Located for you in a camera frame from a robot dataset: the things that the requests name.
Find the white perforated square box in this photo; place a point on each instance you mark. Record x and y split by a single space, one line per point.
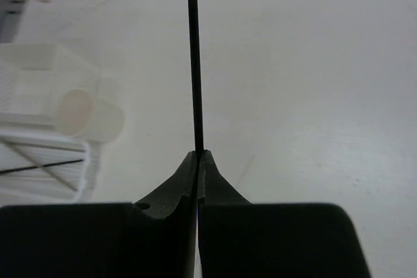
34 76

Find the black thin chopstick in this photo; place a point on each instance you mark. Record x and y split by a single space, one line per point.
20 169

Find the white perforated flat tray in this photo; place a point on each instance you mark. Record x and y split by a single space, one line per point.
46 146

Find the cream cylindrical cup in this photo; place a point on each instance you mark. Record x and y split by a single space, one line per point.
79 114

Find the silver chopstick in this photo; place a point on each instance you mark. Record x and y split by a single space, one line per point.
15 150

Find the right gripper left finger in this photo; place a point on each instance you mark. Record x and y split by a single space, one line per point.
153 237

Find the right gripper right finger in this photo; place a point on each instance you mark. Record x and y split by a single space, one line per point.
240 239

